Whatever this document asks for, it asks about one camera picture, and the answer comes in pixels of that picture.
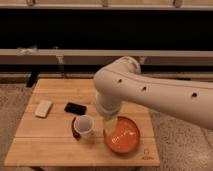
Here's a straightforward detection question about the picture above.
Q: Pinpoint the white rectangular block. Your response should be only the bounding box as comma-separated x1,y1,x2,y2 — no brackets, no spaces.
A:
35,100,53,118

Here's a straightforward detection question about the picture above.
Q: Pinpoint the black smartphone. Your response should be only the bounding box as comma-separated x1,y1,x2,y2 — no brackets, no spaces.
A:
64,102,87,115

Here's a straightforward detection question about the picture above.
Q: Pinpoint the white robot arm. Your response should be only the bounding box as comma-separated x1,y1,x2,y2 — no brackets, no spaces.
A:
93,56,213,130

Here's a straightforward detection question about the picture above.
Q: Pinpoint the wooden table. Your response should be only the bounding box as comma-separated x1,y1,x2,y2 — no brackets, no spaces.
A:
4,79,160,167

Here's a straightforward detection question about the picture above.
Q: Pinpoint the long grey rail shelf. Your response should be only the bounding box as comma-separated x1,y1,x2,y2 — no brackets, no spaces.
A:
0,48,213,66

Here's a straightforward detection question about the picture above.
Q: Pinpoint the white cup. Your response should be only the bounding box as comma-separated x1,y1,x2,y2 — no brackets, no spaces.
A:
74,115,94,139

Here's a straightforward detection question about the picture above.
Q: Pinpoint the orange bowl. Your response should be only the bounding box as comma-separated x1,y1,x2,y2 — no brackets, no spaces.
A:
104,116,140,154

